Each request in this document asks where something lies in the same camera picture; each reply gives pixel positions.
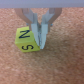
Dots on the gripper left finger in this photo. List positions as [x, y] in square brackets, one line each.
[33, 22]

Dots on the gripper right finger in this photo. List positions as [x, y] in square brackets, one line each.
[46, 24]

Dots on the yellow block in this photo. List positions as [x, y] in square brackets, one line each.
[26, 41]

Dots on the white cabinet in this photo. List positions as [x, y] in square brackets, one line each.
[41, 3]

